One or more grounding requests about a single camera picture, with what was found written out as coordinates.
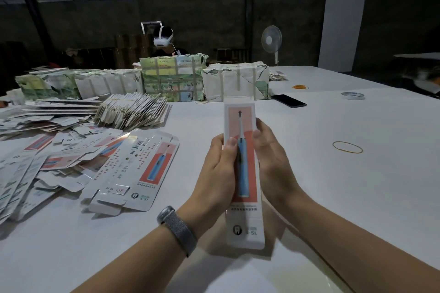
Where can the green printed wrapped bundle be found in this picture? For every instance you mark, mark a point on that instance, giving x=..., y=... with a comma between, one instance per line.
x=173, y=78

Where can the small orange tape roll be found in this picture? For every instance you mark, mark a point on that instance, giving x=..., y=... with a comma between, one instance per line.
x=300, y=87

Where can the person's right forearm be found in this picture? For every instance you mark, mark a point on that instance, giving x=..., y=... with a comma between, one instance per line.
x=364, y=255

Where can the dark wooden chair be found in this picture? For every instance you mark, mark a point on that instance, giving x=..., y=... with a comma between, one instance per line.
x=232, y=55

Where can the small white paper stack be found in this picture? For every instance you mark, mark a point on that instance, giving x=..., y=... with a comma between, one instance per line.
x=278, y=76

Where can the white board panel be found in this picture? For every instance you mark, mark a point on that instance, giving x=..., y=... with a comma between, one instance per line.
x=342, y=30

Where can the row of white wrapped bundles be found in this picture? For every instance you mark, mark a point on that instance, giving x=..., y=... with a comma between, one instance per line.
x=79, y=85

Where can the white head-mounted camera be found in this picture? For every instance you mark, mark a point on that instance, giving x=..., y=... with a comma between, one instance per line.
x=163, y=35

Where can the person's left forearm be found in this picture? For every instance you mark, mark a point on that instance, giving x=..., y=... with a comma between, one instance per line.
x=134, y=269

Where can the person's right hand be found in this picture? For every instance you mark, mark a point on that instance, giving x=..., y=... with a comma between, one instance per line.
x=275, y=169

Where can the pile of cartons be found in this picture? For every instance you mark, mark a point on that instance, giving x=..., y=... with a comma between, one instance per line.
x=72, y=166

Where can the toothbrush carton box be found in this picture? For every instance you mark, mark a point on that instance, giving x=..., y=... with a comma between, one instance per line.
x=247, y=227

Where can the grey band wristwatch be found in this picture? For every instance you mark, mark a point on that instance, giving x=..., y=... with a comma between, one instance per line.
x=177, y=229

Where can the black smartphone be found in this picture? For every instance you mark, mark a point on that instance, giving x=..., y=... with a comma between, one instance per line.
x=289, y=100

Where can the white tape roll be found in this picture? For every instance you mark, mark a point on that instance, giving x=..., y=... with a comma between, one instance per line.
x=344, y=96

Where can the stack of brown cartons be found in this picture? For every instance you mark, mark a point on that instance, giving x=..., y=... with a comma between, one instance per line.
x=132, y=51

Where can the person's left hand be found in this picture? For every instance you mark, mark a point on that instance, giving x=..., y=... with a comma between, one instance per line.
x=216, y=186

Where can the cluttered side table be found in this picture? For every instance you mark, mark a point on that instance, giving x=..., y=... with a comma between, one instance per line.
x=421, y=73

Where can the white standing fan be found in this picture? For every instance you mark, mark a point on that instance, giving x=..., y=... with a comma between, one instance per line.
x=271, y=39

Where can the thin tan rubber band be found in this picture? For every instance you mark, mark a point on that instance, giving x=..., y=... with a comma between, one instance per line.
x=334, y=146

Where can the fanned stack of white cartons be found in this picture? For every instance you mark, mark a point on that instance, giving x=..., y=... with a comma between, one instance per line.
x=134, y=111

